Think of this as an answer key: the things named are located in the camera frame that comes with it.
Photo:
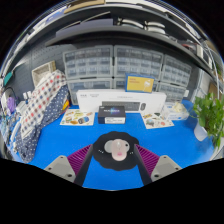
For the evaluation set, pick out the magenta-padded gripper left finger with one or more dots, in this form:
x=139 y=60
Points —
x=63 y=166

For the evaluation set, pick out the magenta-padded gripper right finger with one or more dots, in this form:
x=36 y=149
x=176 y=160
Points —
x=163 y=166

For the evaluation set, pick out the pink computer mouse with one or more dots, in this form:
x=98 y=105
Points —
x=117 y=151

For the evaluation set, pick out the black fuzzy mouse pad with eyes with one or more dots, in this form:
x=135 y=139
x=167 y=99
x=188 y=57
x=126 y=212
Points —
x=113 y=165

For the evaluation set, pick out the navy polka-dot cloth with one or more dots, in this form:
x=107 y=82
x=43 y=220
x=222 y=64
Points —
x=26 y=146

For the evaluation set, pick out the colourful sticker sheet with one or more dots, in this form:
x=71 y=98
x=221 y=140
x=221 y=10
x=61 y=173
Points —
x=77 y=117
x=156 y=120

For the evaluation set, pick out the small white box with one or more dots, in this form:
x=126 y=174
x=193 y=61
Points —
x=176 y=111

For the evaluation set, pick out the green potted plant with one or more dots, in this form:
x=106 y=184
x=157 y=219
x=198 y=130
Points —
x=210 y=113

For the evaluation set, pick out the small black box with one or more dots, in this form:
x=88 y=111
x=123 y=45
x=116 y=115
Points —
x=111 y=113

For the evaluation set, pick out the red blue checkered cloth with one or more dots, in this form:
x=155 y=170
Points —
x=43 y=96

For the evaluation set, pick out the long white keyboard box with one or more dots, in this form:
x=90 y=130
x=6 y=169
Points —
x=90 y=98

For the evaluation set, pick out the purple soft toy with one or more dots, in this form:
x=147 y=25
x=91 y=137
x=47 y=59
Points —
x=11 y=105

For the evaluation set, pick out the yellow and blue box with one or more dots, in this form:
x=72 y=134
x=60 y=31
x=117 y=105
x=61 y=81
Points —
x=140 y=83

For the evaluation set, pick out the white woven basket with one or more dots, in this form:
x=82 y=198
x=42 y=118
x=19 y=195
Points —
x=41 y=70

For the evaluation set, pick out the teal tool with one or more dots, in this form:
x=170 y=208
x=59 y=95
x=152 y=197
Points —
x=7 y=78

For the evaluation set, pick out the dark wall shelf unit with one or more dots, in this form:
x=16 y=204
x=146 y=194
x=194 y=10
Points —
x=100 y=33

